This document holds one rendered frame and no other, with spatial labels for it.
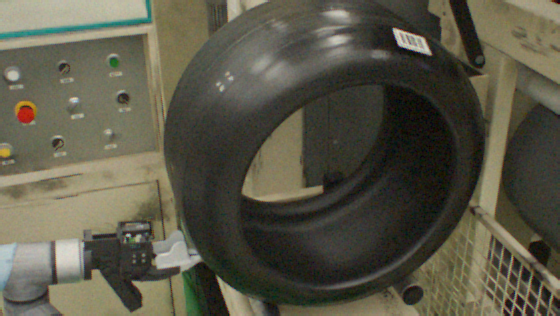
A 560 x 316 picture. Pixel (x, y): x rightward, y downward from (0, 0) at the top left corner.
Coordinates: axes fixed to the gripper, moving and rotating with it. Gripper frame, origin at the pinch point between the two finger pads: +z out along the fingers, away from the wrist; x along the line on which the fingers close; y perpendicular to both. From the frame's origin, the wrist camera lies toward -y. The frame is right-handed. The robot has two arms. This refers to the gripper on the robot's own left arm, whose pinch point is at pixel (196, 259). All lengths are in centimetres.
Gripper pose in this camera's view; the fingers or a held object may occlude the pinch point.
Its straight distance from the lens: 123.2
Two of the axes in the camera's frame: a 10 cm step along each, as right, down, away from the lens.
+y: 1.0, -8.9, -4.5
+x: -2.9, -4.5, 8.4
